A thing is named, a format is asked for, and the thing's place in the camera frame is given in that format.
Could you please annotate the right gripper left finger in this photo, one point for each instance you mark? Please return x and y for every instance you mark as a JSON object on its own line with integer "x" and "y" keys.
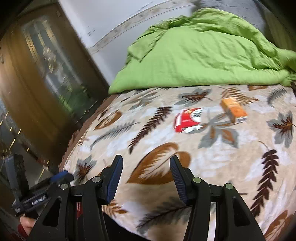
{"x": 58, "y": 219}

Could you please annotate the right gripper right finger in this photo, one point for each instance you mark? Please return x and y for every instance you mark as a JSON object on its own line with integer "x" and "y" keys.
{"x": 234, "y": 220}

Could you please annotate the orange small box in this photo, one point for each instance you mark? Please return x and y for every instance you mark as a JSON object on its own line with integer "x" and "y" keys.
{"x": 234, "y": 110}

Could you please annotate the red white carton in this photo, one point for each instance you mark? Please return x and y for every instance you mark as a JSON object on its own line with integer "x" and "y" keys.
{"x": 188, "y": 120}

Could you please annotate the left hand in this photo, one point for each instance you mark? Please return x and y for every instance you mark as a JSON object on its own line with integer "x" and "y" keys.
{"x": 27, "y": 223}

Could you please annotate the red plastic basket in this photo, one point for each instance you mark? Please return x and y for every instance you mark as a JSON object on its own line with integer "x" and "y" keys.
{"x": 79, "y": 210}

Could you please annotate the leaf pattern beige blanket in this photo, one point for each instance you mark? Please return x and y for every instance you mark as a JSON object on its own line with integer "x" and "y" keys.
{"x": 256, "y": 156}

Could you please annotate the wooden glass door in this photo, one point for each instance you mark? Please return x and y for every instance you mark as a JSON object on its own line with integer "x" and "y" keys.
{"x": 49, "y": 84}

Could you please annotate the green quilt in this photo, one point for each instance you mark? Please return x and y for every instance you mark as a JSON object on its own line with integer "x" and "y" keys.
{"x": 210, "y": 47}

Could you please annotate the grey pillow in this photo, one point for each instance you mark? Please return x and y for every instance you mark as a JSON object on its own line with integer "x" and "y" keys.
{"x": 249, "y": 10}

